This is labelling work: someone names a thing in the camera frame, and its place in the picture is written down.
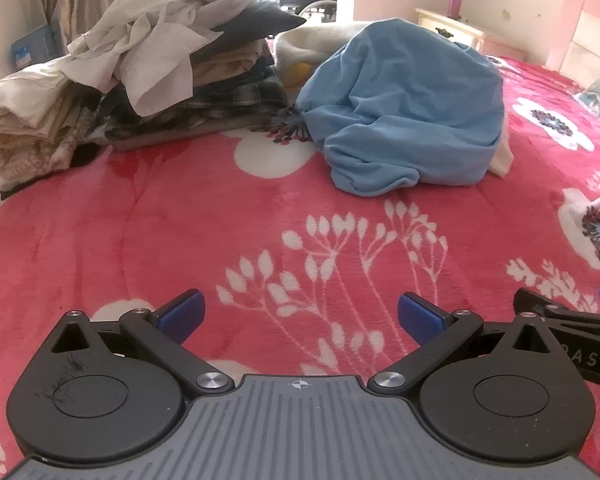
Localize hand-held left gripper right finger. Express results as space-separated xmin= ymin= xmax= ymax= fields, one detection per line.
xmin=369 ymin=291 xmax=551 ymax=397

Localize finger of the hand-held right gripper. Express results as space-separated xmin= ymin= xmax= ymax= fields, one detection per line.
xmin=514 ymin=287 xmax=600 ymax=333

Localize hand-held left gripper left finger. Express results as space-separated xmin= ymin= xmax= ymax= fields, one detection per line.
xmin=50 ymin=289 xmax=233 ymax=397

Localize light blue shirt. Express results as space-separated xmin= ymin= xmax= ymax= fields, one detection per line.
xmin=296 ymin=18 xmax=506 ymax=197

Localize pink floral blanket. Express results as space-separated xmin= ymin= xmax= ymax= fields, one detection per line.
xmin=0 ymin=55 xmax=600 ymax=480

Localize pink headboard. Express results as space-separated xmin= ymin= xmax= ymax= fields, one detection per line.
xmin=545 ymin=0 xmax=600 ymax=91

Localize folded beige cloth stack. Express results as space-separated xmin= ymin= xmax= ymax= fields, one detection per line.
xmin=0 ymin=52 xmax=113 ymax=186

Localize yellow soft item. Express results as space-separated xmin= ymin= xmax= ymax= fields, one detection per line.
xmin=284 ymin=62 xmax=317 ymax=88

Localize cream nightstand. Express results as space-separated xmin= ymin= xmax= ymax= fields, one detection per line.
xmin=414 ymin=7 xmax=486 ymax=52

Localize white crumpled cloth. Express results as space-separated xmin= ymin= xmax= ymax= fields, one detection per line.
xmin=67 ymin=0 xmax=261 ymax=116

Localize cream fleece blanket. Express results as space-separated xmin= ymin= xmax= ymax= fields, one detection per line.
xmin=274 ymin=22 xmax=515 ymax=179

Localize dark grey cloth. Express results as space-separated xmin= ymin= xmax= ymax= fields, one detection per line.
xmin=215 ymin=0 xmax=307 ymax=41

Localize blue box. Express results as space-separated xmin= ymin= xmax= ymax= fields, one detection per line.
xmin=11 ymin=25 xmax=57 ymax=70

